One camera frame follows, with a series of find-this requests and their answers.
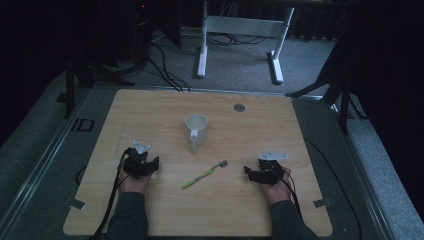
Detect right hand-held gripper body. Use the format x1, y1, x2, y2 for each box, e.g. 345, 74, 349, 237
250, 149, 290, 187

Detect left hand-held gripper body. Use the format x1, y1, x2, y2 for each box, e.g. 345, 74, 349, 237
123, 140, 158, 179

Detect green toothbrush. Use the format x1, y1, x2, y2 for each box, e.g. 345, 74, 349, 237
180, 159, 229, 190

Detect white cup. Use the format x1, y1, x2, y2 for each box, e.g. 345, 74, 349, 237
185, 113, 209, 155

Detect person's left hand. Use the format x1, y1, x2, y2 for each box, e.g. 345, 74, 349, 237
117, 163, 154, 195

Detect person's right hand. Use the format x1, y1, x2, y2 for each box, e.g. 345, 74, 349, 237
260, 166, 294, 205

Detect black stand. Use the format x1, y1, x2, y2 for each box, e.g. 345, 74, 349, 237
285, 33, 369, 136
56, 19, 149, 120

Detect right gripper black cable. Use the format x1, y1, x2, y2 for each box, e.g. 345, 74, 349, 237
266, 163, 303, 218

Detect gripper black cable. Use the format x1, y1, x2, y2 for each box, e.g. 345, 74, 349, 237
266, 163, 303, 218
89, 148, 132, 240

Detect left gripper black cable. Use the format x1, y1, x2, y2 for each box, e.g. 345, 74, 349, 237
89, 148, 132, 240

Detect black floor cable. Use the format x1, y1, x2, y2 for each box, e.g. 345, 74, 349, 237
303, 136, 364, 240

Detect black floor cables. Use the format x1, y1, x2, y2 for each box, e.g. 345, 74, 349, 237
146, 31, 268, 93

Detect white metal table frame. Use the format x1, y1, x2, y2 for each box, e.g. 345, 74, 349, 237
196, 0, 296, 85

